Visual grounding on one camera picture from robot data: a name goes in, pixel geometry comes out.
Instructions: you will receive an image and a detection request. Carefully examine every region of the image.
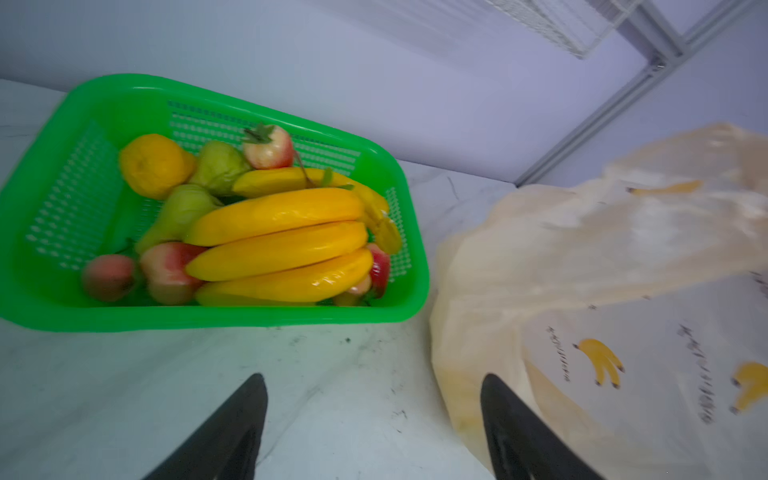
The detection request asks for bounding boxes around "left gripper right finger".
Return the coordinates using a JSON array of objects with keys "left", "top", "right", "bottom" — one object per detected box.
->
[{"left": 480, "top": 374, "right": 602, "bottom": 480}]

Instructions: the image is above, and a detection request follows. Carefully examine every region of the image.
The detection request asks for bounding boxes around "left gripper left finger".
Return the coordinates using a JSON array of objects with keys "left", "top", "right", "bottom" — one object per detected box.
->
[{"left": 147, "top": 374, "right": 268, "bottom": 479}]

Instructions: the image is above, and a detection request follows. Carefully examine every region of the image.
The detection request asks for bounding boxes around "banana print plastic bag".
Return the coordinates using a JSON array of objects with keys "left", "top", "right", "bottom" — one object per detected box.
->
[{"left": 429, "top": 124, "right": 767, "bottom": 479}]

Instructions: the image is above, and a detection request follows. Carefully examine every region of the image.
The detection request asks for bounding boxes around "red fake apple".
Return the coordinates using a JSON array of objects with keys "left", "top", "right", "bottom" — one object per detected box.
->
[{"left": 139, "top": 242, "right": 206, "bottom": 306}]

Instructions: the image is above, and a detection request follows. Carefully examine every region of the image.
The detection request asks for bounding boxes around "pink fake peach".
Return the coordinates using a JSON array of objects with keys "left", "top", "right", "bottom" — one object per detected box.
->
[{"left": 81, "top": 254, "right": 137, "bottom": 303}]

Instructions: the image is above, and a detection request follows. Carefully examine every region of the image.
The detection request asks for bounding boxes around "green fake pear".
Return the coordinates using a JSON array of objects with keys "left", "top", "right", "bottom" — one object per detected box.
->
[
  {"left": 134, "top": 184, "right": 224, "bottom": 256},
  {"left": 188, "top": 141, "right": 252, "bottom": 197}
]

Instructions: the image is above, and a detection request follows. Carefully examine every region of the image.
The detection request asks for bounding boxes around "orange fake fruit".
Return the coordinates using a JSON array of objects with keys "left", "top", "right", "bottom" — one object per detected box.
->
[{"left": 118, "top": 134, "right": 197, "bottom": 201}]

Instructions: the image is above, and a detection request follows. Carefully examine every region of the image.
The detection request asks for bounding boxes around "red fake strawberry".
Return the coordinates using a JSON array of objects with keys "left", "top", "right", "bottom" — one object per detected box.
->
[{"left": 242, "top": 123, "right": 295, "bottom": 170}]

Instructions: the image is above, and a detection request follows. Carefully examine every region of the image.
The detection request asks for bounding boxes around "green plastic basket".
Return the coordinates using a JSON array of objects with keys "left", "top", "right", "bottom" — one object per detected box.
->
[{"left": 1, "top": 74, "right": 430, "bottom": 332}]

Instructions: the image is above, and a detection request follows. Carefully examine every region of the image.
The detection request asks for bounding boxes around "white wire wall basket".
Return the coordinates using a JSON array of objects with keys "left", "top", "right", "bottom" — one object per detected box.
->
[{"left": 488, "top": 0, "right": 642, "bottom": 59}]

